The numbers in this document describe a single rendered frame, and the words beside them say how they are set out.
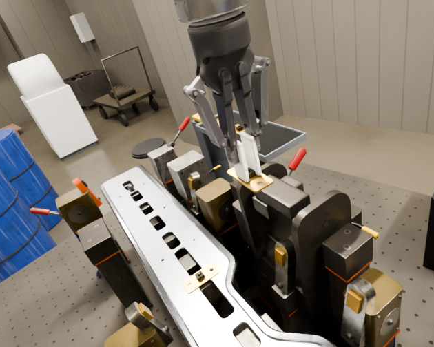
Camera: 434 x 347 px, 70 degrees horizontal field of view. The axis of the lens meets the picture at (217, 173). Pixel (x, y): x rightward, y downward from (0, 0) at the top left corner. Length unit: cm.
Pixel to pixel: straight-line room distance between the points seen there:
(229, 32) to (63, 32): 784
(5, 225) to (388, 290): 243
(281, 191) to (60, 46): 773
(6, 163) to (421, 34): 344
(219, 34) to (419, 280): 90
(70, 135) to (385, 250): 430
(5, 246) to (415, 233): 246
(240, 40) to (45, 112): 439
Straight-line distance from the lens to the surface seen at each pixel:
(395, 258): 112
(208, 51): 39
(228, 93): 42
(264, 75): 45
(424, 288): 107
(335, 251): 57
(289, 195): 57
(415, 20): 293
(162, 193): 106
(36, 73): 475
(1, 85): 846
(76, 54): 822
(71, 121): 478
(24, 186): 321
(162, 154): 118
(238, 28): 39
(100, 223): 101
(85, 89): 697
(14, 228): 268
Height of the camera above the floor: 154
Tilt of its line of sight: 31 degrees down
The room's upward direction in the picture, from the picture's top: 18 degrees counter-clockwise
